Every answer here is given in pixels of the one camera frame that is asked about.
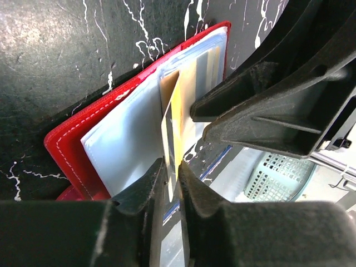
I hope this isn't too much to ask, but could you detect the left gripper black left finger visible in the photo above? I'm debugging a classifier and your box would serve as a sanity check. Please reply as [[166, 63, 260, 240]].
[[1, 158, 166, 266]]

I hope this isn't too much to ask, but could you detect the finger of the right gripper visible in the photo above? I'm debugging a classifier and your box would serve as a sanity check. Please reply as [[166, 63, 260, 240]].
[[222, 1, 355, 92]]

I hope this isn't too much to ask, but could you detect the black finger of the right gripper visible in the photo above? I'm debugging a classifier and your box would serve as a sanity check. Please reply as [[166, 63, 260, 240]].
[[190, 63, 347, 158]]

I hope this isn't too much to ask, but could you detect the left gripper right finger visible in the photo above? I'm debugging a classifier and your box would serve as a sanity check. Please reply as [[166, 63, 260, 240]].
[[178, 162, 355, 266]]

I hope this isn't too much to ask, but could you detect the red leather card holder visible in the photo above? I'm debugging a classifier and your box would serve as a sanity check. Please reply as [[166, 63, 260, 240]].
[[44, 21, 231, 201]]

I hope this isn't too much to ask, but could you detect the grey perforated basket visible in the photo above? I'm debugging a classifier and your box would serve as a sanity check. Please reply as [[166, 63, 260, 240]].
[[244, 152, 316, 202]]

